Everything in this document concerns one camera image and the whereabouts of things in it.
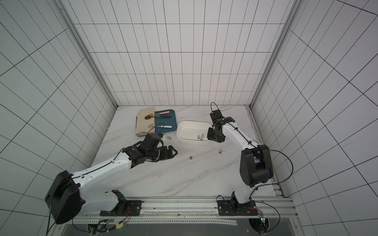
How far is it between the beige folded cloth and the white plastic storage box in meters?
0.22

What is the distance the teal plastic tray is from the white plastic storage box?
0.11 feet

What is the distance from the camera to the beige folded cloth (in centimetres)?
106

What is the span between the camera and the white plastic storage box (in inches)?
38.9

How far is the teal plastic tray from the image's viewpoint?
106cm

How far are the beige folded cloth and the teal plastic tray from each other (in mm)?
32
